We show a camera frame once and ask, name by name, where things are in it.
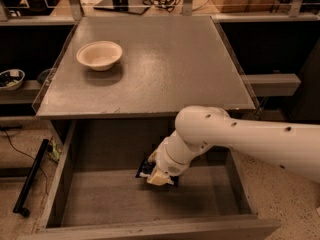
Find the grey counter cabinet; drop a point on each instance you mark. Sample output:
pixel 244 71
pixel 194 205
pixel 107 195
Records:
pixel 168 63

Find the dark blueberry rxbar packet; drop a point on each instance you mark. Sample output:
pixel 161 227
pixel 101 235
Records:
pixel 146 168

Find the bowl with items on shelf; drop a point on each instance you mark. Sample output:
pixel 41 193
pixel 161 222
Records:
pixel 11 79

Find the black bar on floor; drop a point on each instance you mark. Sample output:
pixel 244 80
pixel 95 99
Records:
pixel 19 207

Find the dark bowl on shelf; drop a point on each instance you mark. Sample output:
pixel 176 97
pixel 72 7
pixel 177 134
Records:
pixel 43 75

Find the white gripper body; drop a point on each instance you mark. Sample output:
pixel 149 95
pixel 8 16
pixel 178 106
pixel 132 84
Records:
pixel 165 165

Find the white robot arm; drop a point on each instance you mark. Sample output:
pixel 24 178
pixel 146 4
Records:
pixel 296 147

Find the black monitor stand base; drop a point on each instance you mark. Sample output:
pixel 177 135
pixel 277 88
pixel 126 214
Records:
pixel 134 7

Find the grey side shelf left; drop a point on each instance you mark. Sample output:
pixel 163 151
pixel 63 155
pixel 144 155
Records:
pixel 26 93

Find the white paper bowl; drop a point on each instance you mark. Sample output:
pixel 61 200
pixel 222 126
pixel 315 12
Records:
pixel 99 55

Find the grey side shelf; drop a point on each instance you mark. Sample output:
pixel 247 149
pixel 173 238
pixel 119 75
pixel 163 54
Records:
pixel 26 93
pixel 272 85

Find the grey open top drawer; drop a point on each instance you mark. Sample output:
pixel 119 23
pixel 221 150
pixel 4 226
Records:
pixel 96 194

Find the grey side shelf right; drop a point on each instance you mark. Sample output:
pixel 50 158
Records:
pixel 272 85

